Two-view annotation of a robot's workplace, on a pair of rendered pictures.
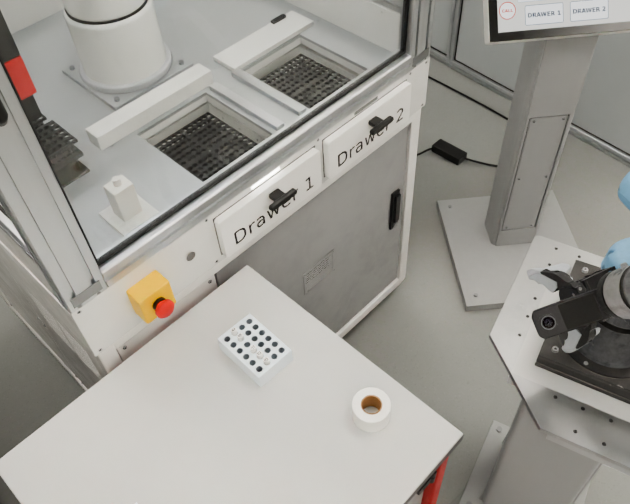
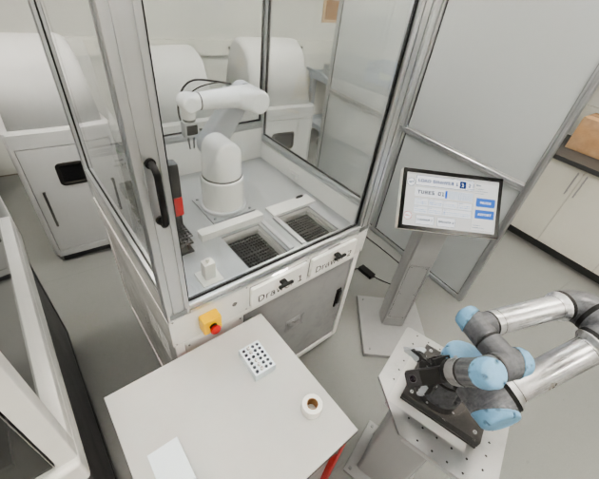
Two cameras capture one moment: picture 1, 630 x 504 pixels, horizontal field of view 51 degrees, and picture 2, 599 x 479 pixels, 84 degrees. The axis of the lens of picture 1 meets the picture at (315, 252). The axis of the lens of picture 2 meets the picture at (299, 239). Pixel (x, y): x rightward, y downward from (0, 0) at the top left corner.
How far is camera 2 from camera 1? 0.06 m
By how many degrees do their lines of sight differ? 11
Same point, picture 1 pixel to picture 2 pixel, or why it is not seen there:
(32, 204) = (166, 266)
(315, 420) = (280, 406)
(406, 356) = (329, 374)
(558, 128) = (423, 273)
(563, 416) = (412, 430)
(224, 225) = (255, 292)
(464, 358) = (358, 381)
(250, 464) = (241, 425)
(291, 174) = (292, 272)
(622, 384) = (444, 418)
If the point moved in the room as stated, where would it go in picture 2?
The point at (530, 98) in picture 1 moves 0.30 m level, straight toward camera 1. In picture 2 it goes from (412, 256) to (399, 289)
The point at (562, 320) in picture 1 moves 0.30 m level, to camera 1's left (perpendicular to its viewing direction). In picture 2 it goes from (420, 379) to (318, 367)
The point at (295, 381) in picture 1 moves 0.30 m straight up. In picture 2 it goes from (274, 381) to (280, 333)
